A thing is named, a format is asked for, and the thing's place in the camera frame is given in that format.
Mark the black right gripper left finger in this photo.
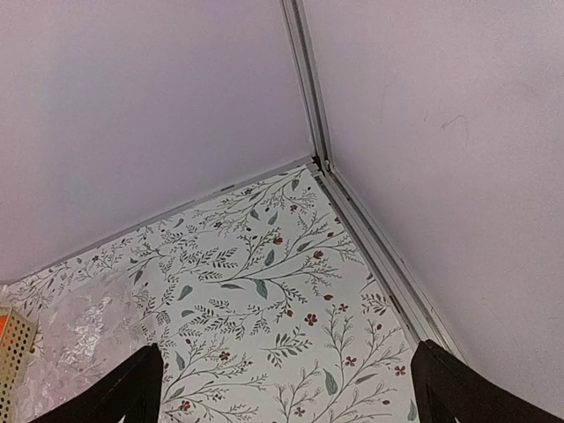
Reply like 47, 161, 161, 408
38, 344, 164, 423

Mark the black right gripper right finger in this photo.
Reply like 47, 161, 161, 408
411, 339, 563, 423

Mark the clear pink-zipper zip bag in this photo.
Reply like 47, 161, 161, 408
1, 270, 147, 422

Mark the cream perforated plastic basket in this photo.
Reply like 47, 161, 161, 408
0, 305, 37, 422

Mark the floral patterned table mat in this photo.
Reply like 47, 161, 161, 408
7, 167, 419, 422

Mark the aluminium right corner post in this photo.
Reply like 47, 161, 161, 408
280, 1, 464, 359

